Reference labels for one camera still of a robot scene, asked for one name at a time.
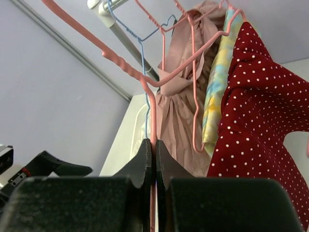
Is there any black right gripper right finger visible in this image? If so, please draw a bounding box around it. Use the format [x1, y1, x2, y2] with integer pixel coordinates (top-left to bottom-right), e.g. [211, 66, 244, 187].
[156, 140, 303, 232]

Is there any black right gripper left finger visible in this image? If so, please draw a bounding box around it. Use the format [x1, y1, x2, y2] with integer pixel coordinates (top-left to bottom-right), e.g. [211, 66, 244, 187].
[0, 139, 152, 232]

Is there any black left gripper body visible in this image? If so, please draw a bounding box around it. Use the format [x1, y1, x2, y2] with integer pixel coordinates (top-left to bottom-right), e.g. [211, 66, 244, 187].
[0, 164, 31, 205]

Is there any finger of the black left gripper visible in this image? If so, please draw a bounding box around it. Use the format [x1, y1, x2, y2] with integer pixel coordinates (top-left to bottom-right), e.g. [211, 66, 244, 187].
[24, 151, 93, 177]

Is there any pink hanger of white skirt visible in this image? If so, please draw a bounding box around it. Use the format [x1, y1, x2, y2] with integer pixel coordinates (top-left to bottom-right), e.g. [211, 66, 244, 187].
[41, 0, 247, 232]

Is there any white ruffled skirt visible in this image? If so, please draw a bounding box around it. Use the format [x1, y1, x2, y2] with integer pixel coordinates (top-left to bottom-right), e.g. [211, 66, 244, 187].
[136, 120, 151, 145]

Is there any pink pleated skirt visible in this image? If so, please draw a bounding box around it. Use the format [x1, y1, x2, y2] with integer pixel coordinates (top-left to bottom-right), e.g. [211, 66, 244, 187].
[155, 0, 226, 177]

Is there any yellow blue tie-dye skirt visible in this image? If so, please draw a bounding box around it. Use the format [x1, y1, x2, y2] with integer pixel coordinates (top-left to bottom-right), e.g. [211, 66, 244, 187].
[202, 15, 243, 156]

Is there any red polka dot skirt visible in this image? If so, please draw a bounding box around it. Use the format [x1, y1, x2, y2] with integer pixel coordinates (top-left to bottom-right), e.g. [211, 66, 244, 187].
[208, 22, 309, 230]

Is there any pink hanger of tie-dye skirt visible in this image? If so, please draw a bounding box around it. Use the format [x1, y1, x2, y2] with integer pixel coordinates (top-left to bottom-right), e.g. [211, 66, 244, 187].
[174, 0, 235, 153]

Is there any white metal clothes rack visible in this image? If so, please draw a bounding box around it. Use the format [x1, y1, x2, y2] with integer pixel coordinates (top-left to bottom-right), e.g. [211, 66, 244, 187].
[87, 0, 159, 81]

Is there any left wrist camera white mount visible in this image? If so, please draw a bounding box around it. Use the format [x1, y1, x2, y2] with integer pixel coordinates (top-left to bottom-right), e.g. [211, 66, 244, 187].
[0, 144, 22, 188]

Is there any aluminium corner frame left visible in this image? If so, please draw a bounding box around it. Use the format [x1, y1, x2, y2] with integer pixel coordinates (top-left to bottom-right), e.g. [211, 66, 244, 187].
[11, 0, 132, 102]

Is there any blue wire hanger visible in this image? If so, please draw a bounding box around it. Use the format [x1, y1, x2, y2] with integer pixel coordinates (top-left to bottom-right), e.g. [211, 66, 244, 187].
[107, 0, 178, 140]

